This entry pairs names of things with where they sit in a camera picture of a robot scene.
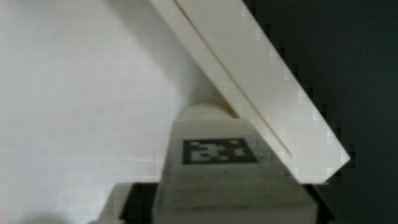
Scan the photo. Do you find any white square tabletop panel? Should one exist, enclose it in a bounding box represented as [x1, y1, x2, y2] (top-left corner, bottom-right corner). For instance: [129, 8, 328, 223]
[0, 0, 349, 224]

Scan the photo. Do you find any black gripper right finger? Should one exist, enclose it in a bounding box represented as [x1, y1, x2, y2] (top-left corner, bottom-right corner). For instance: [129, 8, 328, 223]
[303, 184, 335, 224]

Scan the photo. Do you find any white table leg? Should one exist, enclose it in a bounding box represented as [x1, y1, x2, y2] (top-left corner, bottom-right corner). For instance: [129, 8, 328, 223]
[152, 104, 317, 224]

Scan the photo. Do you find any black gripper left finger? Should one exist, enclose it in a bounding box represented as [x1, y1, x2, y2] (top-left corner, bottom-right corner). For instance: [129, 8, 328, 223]
[93, 182, 161, 224]

